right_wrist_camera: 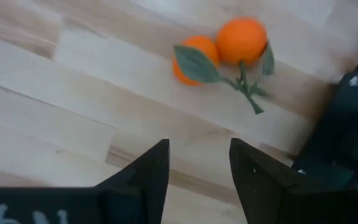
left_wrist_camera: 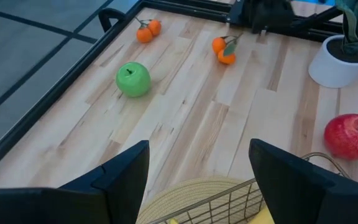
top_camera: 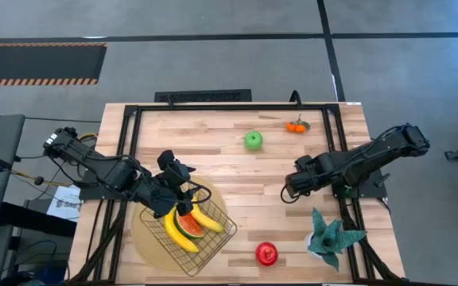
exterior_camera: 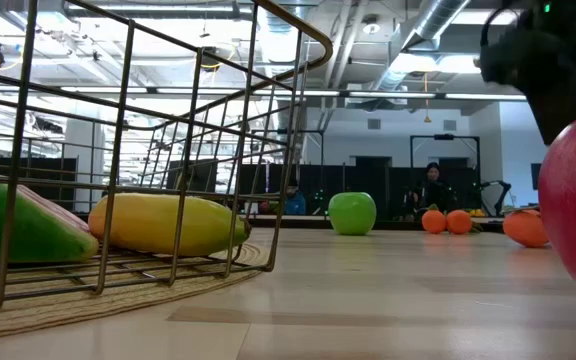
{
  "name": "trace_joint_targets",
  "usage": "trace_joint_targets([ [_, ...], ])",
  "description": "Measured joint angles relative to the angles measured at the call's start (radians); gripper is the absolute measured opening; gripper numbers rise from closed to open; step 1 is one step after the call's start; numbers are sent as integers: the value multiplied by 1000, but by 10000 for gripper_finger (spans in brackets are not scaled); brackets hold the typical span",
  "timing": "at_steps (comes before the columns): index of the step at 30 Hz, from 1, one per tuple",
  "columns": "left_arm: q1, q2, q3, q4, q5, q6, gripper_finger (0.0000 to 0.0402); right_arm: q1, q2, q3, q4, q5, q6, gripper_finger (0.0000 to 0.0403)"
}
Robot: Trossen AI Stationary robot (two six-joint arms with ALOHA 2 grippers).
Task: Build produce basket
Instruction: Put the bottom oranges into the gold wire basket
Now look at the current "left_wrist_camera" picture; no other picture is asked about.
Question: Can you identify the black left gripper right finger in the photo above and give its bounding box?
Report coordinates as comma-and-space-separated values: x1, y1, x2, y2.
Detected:
249, 138, 358, 224

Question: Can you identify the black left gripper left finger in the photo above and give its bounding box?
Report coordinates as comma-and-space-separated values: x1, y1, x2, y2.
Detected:
0, 140, 150, 224

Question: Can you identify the red plastic apple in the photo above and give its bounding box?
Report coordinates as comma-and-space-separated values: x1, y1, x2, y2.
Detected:
323, 113, 358, 161

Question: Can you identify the green plastic apple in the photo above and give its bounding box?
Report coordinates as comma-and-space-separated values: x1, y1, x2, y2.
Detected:
115, 61, 152, 98

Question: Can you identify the tangerine pair with large leaf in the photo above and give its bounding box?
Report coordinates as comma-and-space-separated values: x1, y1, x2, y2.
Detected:
211, 32, 244, 66

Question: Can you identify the tangerine pair with thin stem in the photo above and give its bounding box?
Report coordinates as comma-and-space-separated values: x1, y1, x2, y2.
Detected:
134, 17, 163, 44

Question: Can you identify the round woven straw mat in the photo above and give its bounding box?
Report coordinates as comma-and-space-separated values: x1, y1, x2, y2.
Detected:
136, 176, 265, 224

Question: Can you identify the artificial plant in white pot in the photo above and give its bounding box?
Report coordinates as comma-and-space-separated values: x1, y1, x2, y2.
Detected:
308, 0, 358, 89

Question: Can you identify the gold wire basket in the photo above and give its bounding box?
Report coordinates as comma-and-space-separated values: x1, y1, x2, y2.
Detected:
146, 151, 351, 224

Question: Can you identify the black aluminium table frame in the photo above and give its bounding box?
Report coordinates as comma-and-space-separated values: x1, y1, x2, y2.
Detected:
0, 0, 358, 181

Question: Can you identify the black cable loop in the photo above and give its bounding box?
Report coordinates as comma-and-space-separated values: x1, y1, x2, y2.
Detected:
98, 7, 126, 33

